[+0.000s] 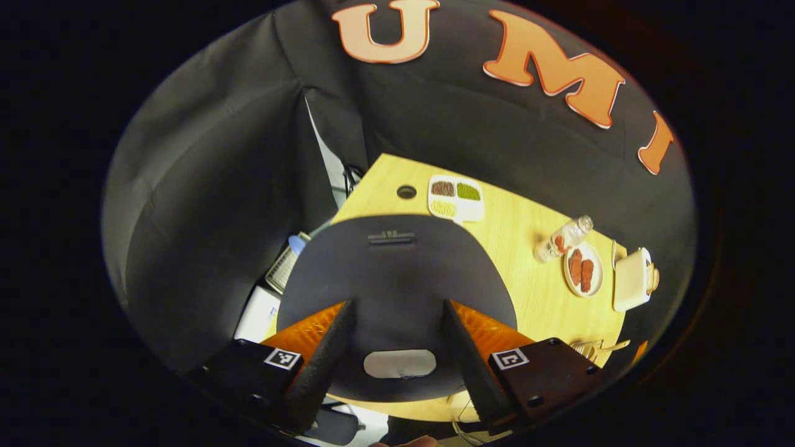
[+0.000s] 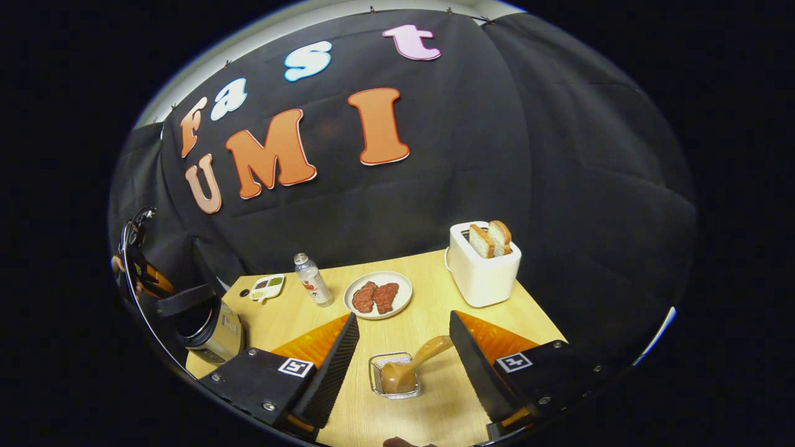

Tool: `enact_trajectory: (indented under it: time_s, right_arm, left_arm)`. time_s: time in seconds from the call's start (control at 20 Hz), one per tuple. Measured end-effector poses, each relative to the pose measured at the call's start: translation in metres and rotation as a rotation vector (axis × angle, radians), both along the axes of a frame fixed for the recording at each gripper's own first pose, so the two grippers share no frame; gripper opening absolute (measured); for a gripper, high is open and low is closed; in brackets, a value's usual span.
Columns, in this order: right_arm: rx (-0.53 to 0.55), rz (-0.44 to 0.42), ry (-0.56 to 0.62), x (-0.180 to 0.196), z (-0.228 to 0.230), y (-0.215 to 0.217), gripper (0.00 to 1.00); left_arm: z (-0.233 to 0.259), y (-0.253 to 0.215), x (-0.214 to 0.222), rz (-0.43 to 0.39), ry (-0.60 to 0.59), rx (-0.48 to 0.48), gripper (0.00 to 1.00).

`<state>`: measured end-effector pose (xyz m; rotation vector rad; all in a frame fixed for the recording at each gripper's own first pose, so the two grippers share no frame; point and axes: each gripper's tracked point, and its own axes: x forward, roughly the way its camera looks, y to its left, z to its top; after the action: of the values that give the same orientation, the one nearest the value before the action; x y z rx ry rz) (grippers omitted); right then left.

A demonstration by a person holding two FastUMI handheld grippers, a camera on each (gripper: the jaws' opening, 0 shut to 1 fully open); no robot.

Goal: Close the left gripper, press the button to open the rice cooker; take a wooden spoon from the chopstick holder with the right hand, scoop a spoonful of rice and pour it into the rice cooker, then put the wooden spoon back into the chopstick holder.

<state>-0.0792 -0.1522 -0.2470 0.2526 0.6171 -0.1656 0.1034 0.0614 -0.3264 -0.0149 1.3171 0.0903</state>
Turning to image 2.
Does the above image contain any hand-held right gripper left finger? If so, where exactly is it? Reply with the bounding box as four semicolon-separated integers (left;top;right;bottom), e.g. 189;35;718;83
199;312;360;435

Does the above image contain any clear plastic drink bottle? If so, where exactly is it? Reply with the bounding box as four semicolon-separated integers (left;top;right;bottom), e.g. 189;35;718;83
294;253;334;308

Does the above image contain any toasted bread slice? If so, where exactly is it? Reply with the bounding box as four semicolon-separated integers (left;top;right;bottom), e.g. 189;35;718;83
468;224;496;259
488;220;512;256

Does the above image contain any white divided condiment dish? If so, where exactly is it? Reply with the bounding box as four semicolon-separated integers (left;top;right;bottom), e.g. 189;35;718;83
250;274;286;304

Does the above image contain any dark grey rice cooker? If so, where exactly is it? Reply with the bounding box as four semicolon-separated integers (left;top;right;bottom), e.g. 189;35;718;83
155;239;247;365

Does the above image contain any red meat piece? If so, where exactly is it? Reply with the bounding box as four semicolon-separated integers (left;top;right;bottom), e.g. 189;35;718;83
373;282;400;314
352;281;378;314

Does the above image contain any wooden spoon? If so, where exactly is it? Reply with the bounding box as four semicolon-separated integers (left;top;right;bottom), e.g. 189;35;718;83
381;336;454;394

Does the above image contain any white round plate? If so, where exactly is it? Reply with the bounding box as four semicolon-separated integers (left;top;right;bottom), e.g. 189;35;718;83
343;271;414;320

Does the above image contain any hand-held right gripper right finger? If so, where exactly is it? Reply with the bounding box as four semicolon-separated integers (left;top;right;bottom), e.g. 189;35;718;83
449;310;603;435

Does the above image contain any wire chopstick holder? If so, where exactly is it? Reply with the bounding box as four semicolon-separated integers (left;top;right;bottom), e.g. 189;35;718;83
369;352;423;399

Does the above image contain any black backdrop cloth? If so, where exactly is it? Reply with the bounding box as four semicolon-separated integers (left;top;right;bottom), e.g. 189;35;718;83
109;9;696;373

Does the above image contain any white toaster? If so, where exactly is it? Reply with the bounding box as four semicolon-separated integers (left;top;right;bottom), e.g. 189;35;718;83
445;222;522;308

